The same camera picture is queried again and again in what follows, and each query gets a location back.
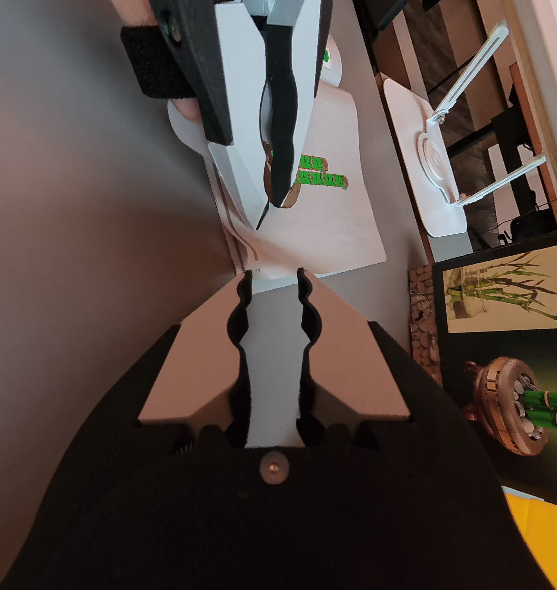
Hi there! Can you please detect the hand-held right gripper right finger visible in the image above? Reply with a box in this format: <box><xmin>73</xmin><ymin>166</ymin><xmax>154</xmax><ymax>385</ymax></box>
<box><xmin>296</xmin><ymin>267</ymin><xmax>410</xmax><ymax>447</ymax></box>

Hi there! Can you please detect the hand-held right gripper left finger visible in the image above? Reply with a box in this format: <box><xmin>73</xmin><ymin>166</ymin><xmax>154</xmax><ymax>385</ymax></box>
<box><xmin>138</xmin><ymin>269</ymin><xmax>254</xmax><ymax>447</ymax></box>

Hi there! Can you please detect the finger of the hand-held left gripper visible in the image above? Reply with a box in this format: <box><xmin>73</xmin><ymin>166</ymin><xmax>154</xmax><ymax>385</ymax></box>
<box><xmin>259</xmin><ymin>0</ymin><xmax>334</xmax><ymax>209</ymax></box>
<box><xmin>208</xmin><ymin>2</ymin><xmax>272</xmax><ymax>231</ymax></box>

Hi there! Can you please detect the building instruction booklet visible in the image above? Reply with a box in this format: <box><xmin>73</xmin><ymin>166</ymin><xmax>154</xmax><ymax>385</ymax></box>
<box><xmin>168</xmin><ymin>32</ymin><xmax>387</xmax><ymax>296</ymax></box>

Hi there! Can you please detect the grey desk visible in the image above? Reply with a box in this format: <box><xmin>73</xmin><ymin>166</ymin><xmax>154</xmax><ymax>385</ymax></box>
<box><xmin>0</xmin><ymin>0</ymin><xmax>473</xmax><ymax>590</ymax></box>

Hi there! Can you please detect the person's left hand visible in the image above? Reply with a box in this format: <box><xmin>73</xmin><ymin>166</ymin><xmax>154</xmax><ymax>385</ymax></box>
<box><xmin>110</xmin><ymin>0</ymin><xmax>201</xmax><ymax>123</ymax></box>

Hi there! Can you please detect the black bamboo set box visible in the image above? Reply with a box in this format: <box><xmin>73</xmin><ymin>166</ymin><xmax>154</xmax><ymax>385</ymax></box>
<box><xmin>409</xmin><ymin>228</ymin><xmax>557</xmax><ymax>496</ymax></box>

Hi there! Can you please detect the white document stand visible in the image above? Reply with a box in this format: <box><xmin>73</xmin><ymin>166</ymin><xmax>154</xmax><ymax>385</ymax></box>
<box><xmin>382</xmin><ymin>0</ymin><xmax>557</xmax><ymax>238</ymax></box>

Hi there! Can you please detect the yellow plastic bin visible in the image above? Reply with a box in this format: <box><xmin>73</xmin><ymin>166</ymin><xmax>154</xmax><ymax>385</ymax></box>
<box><xmin>504</xmin><ymin>488</ymin><xmax>557</xmax><ymax>590</ymax></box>

